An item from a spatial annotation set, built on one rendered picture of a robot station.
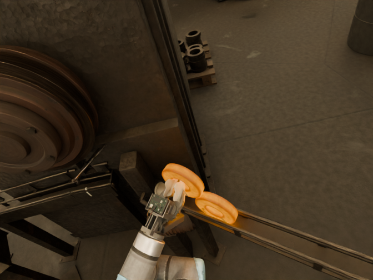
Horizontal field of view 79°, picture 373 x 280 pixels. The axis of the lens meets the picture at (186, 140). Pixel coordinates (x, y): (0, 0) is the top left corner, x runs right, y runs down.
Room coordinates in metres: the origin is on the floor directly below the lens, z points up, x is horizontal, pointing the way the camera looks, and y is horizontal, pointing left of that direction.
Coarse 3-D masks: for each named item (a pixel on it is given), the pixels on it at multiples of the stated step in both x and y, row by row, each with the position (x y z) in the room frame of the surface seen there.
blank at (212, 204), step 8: (208, 192) 0.40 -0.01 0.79; (200, 200) 0.39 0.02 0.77; (208, 200) 0.37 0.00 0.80; (216, 200) 0.36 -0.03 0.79; (224, 200) 0.36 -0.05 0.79; (200, 208) 0.41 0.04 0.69; (208, 208) 0.39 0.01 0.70; (216, 208) 0.35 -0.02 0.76; (224, 208) 0.33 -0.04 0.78; (232, 208) 0.33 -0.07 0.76; (216, 216) 0.36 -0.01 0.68; (224, 216) 0.34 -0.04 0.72; (232, 216) 0.32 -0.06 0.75
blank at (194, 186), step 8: (168, 168) 0.48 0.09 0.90; (176, 168) 0.46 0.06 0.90; (184, 168) 0.45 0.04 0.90; (168, 176) 0.48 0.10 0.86; (176, 176) 0.45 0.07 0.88; (184, 176) 0.43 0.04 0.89; (192, 176) 0.42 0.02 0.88; (192, 184) 0.41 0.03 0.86; (200, 184) 0.41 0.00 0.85; (192, 192) 0.42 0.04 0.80; (200, 192) 0.40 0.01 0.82
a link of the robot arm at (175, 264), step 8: (176, 256) 0.28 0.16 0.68; (168, 264) 0.25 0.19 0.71; (176, 264) 0.24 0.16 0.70; (184, 264) 0.24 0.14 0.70; (192, 264) 0.23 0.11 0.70; (200, 264) 0.22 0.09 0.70; (168, 272) 0.23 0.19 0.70; (176, 272) 0.22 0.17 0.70; (184, 272) 0.21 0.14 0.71; (192, 272) 0.21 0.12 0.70; (200, 272) 0.20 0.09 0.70
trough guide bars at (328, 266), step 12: (204, 216) 0.37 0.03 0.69; (252, 216) 0.31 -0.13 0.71; (228, 228) 0.31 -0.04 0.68; (240, 228) 0.28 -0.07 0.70; (276, 228) 0.25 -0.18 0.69; (288, 228) 0.23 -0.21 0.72; (264, 240) 0.22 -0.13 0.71; (312, 240) 0.18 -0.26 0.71; (324, 240) 0.17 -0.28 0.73; (288, 252) 0.17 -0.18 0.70; (300, 252) 0.16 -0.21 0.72; (348, 252) 0.12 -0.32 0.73; (360, 252) 0.11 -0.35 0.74; (324, 264) 0.11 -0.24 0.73; (348, 276) 0.07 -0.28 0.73; (360, 276) 0.06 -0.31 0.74
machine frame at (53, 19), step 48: (0, 0) 0.79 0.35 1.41; (48, 0) 0.78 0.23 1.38; (96, 0) 0.76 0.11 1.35; (144, 0) 0.82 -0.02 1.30; (48, 48) 0.79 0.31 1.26; (96, 48) 0.77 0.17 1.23; (144, 48) 0.74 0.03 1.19; (96, 96) 0.78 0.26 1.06; (144, 96) 0.75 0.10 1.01; (96, 144) 0.75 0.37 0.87; (144, 144) 0.71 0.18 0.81; (192, 144) 0.82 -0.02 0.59; (48, 192) 0.81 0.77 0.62
